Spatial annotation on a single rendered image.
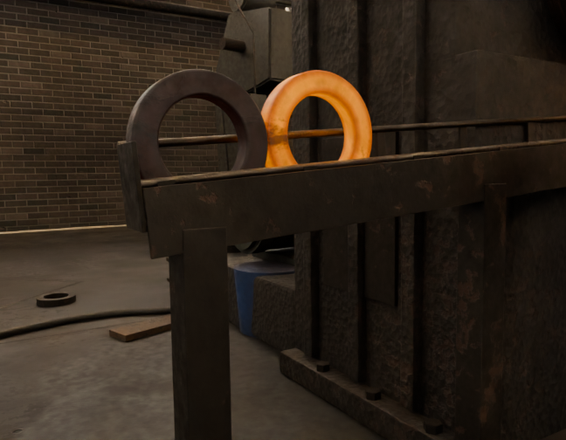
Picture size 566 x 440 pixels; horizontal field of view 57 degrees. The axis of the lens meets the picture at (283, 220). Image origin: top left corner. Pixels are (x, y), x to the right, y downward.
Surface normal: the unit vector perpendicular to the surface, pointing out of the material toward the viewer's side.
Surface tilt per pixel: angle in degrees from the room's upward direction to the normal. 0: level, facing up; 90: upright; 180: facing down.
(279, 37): 92
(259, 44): 90
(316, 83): 90
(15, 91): 90
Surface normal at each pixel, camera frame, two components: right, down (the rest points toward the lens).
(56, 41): 0.51, 0.07
